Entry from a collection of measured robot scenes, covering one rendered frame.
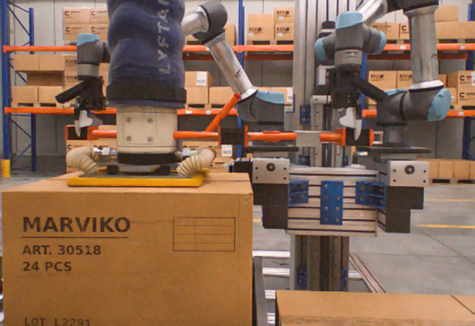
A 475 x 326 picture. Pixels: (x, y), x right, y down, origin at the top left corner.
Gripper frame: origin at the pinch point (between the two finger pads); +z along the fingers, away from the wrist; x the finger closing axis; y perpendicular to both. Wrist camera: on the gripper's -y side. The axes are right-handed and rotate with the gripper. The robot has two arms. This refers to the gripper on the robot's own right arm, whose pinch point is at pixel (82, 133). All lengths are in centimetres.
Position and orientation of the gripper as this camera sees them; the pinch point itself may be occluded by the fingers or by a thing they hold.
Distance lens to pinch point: 143.0
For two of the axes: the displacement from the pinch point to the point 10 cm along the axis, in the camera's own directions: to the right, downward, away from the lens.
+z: -0.2, 10.0, 0.5
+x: 0.0, -0.5, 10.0
